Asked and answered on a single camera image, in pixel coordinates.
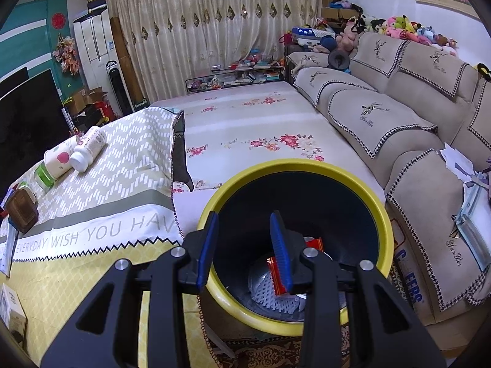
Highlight patterned rug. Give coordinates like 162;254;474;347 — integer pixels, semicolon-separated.
203;326;307;368

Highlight pile of plush toys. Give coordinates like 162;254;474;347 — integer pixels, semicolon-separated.
345;13;459;52

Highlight yellow rimmed dark bin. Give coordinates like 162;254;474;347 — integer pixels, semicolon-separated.
196;159;395;336

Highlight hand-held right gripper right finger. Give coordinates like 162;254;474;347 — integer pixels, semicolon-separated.
269;212;438;368

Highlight white foam fruit net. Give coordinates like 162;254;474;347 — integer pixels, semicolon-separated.
253;276;307;315

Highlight black and white tower fan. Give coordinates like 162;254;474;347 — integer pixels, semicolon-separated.
105;60;129;117

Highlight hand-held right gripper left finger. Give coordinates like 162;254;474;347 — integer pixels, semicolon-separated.
40;212;220;368

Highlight cream embroidered curtain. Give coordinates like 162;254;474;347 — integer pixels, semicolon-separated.
105;0;323;102

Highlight large curved black television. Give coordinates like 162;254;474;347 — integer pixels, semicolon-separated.
0;68;72;200

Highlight floral bed sheet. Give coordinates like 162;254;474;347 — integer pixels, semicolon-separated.
148;81;386;215

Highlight red foil wrapper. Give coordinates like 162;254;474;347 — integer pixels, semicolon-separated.
266;238;327;296

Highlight red container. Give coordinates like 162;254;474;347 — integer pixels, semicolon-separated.
94;102;116;121

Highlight blue box with star print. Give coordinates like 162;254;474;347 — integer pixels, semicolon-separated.
0;188;12;219

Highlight beige sofa with checkered covers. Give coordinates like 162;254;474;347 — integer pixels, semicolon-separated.
286;31;491;326

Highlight hanging flower decoration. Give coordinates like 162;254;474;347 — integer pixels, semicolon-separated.
54;34;81;75

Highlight black bag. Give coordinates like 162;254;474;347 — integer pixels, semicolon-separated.
75;105;102;127

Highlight white pill bottle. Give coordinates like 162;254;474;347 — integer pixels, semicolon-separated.
69;126;108;172

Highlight brown box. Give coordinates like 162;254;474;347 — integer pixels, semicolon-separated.
6;190;39;234

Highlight stack of papers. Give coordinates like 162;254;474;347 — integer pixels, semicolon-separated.
439;142;491;273

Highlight blue and white star bag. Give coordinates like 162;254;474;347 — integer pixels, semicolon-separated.
292;26;338;52

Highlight tall brown board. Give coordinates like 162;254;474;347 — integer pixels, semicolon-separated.
110;17;144;104

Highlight cluttered glass coffee table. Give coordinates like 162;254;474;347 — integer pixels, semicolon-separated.
185;65;286;94

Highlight white cup with apple print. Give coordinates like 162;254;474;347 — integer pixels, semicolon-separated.
43;135;82;179

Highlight cardboard box with blue letters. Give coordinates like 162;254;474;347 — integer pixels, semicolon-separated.
391;218;426;307

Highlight open cardboard boxes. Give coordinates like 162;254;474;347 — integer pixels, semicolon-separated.
69;87;110;113

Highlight black monitor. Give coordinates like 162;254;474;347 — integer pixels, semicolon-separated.
0;66;29;84

